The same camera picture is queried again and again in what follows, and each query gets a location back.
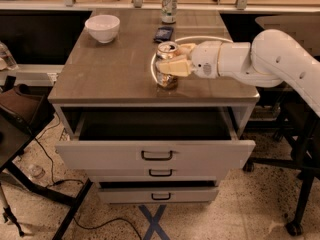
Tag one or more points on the black side table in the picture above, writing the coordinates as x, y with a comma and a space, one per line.
13, 140

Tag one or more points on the orange soda can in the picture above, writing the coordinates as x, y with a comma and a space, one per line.
165, 52

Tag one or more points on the dark blue snack packet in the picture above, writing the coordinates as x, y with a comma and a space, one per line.
163, 34

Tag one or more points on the grey drawer cabinet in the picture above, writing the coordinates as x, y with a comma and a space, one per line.
119, 75

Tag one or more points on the clear plastic floor cup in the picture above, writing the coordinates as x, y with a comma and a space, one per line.
36, 171

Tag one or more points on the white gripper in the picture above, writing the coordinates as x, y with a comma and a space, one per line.
204, 58

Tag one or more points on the top open grey drawer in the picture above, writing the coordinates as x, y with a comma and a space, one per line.
156, 139

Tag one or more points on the clear plastic bottle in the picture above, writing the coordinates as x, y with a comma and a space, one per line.
6, 58

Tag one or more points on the middle grey drawer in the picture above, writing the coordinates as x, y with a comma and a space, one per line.
148, 175

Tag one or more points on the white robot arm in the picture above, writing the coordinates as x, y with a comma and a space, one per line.
271, 58

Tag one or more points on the white ceramic bowl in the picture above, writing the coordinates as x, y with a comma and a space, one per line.
103, 28

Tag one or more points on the green white soda can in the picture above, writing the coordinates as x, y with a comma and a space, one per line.
169, 11

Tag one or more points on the bottom grey drawer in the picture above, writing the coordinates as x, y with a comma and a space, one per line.
158, 192

